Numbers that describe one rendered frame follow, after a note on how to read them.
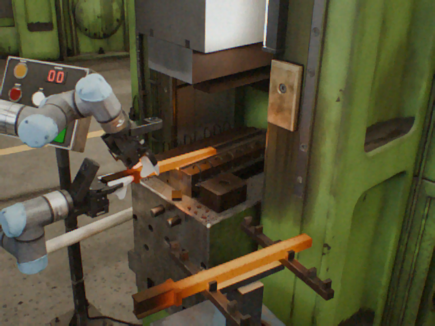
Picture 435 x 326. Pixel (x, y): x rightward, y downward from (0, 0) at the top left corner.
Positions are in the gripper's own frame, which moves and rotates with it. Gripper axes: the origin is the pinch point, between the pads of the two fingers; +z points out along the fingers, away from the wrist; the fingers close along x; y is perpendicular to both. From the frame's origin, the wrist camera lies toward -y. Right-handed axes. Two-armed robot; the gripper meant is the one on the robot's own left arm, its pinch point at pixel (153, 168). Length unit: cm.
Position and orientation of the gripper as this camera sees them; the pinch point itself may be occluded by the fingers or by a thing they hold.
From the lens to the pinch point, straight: 156.3
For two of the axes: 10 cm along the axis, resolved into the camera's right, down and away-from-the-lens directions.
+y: -6.6, 6.8, -3.2
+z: 3.3, 6.5, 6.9
